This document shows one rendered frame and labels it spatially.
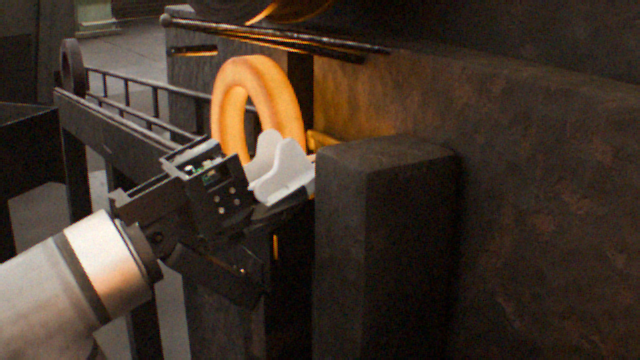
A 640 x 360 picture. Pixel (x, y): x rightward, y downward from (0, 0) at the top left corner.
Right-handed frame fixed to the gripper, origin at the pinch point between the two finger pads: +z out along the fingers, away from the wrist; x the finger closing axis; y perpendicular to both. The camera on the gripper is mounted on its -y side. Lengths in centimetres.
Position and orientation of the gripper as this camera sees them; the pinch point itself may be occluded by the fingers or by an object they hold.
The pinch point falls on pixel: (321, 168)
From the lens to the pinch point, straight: 65.9
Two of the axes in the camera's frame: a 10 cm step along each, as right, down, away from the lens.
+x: -5.3, -2.8, 8.0
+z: 8.1, -4.6, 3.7
